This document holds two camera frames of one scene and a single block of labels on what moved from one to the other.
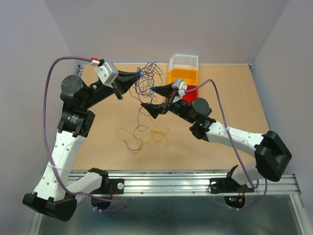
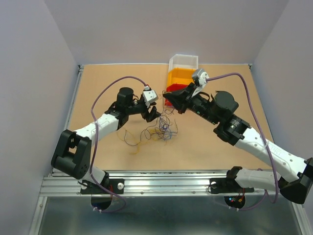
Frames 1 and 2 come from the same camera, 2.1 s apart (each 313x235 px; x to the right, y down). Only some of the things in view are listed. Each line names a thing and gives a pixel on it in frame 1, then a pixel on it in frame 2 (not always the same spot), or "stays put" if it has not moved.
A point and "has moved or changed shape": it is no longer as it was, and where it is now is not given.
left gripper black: (125, 80) -> (152, 115)
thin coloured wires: (144, 87) has moved or changed shape
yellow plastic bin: (190, 76) stays put
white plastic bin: (184, 61) stays put
